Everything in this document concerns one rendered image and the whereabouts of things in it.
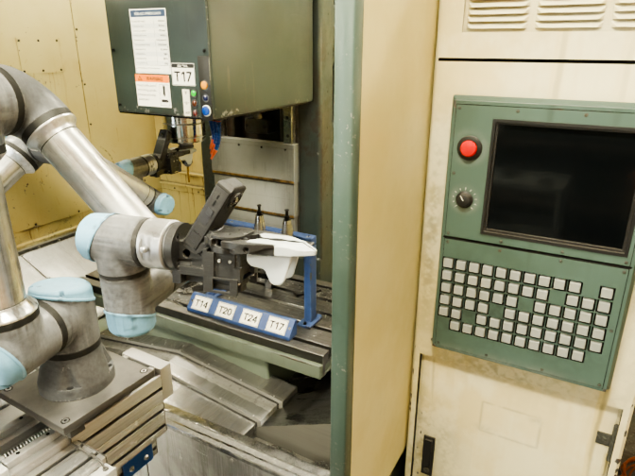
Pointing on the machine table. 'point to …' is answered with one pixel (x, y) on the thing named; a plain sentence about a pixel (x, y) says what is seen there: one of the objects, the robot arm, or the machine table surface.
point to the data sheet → (150, 41)
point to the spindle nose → (184, 129)
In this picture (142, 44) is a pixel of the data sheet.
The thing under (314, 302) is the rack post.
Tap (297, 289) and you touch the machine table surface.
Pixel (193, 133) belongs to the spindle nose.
